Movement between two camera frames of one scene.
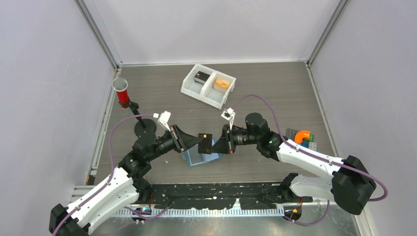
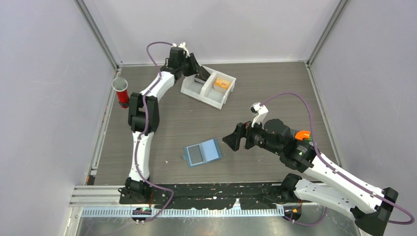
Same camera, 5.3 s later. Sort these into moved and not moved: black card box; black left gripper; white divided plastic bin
Moved: black left gripper
Not moved: black card box; white divided plastic bin
